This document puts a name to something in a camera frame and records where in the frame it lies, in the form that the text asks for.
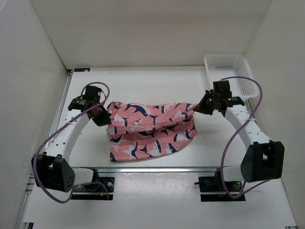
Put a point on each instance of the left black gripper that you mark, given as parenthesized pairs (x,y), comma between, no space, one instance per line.
(105,120)

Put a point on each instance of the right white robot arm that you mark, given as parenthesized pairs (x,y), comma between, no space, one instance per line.
(264,157)

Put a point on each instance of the pink shark print shorts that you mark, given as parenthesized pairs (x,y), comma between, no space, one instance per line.
(142,131)

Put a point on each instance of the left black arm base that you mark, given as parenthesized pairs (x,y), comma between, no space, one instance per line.
(103,189)

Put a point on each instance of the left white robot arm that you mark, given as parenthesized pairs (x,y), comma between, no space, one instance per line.
(51,162)

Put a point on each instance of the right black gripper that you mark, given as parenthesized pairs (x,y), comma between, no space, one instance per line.
(201,107)

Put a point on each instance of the white perforated plastic basket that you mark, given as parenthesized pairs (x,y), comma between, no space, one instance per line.
(235,69)

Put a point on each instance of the aluminium frame rail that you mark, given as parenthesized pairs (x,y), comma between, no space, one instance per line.
(155,169)

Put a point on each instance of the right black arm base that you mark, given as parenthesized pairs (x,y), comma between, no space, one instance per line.
(212,190)

